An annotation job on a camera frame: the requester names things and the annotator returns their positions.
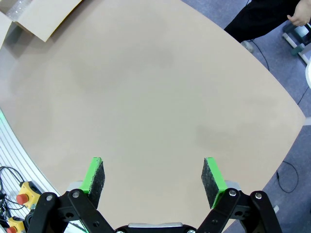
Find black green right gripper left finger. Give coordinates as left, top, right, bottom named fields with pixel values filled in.
left=28, top=157, right=115, bottom=233

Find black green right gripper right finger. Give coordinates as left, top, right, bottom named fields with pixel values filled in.
left=196, top=157, right=282, bottom=233

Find brown cardboard shipping box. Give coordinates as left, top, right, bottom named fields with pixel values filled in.
left=0, top=0, right=83, bottom=49

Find person's bare hand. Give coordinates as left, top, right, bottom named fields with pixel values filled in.
left=286, top=0, right=311, bottom=27

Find yellow emergency stop button box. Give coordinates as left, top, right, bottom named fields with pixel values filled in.
left=6, top=216, right=27, bottom=233
left=16, top=181, right=42, bottom=210

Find yellow emergency stop pendant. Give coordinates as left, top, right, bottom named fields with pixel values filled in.
left=0, top=166, right=35, bottom=233

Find grey shoe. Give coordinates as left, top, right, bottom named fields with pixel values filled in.
left=241, top=40, right=255, bottom=53

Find white rounded object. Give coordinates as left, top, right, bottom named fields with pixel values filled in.
left=304, top=62, right=311, bottom=90

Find person's black clothing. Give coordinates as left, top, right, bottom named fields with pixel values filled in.
left=223, top=0, right=302, bottom=44

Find looped black floor cable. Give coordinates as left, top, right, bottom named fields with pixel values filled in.
left=276, top=161, right=299, bottom=194

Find white slotted base plate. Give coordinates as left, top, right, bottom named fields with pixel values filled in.
left=0, top=108, right=62, bottom=233

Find thin black floor cable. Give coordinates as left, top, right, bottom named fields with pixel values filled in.
left=249, top=39, right=270, bottom=71

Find white cart frame green joints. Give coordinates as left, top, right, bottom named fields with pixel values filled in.
left=281, top=22, right=311, bottom=66

